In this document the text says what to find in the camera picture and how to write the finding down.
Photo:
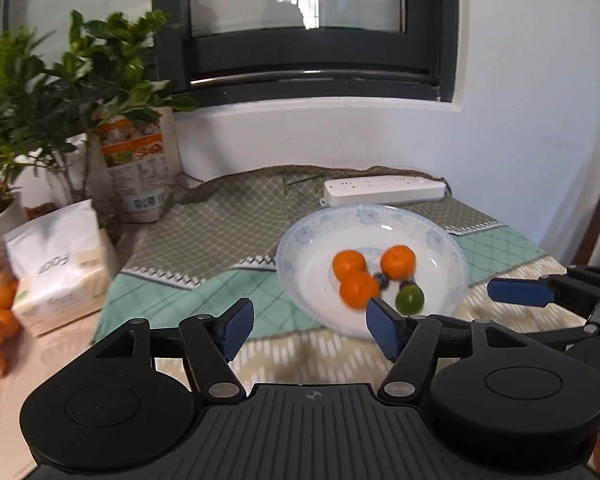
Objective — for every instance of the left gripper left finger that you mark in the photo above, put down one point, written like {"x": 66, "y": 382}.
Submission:
{"x": 211, "y": 343}

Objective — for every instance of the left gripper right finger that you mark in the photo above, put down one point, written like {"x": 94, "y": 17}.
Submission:
{"x": 410, "y": 344}

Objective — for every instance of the black window frame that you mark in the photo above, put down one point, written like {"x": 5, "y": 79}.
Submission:
{"x": 233, "y": 51}

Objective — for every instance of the green lime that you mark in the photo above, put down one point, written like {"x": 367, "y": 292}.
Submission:
{"x": 410, "y": 300}

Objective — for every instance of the white power strip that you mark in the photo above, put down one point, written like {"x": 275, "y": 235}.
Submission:
{"x": 382, "y": 190}

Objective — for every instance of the blueberry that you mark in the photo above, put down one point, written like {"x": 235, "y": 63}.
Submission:
{"x": 407, "y": 282}
{"x": 382, "y": 280}

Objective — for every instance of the white floral plate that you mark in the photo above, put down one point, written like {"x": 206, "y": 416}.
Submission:
{"x": 305, "y": 252}

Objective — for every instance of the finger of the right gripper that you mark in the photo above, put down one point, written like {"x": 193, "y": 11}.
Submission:
{"x": 520, "y": 292}

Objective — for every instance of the tissue pack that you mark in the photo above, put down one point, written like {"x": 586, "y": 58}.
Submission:
{"x": 65, "y": 263}

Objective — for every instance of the potted green plant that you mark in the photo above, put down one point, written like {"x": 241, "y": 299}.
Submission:
{"x": 103, "y": 75}

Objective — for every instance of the printed food bag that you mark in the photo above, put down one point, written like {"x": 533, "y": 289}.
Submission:
{"x": 142, "y": 161}

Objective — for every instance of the orange mandarin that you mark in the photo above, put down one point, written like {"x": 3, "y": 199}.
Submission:
{"x": 398, "y": 263}
{"x": 348, "y": 262}
{"x": 357, "y": 289}

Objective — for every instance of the patterned tablecloth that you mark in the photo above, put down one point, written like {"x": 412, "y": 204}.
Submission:
{"x": 268, "y": 235}

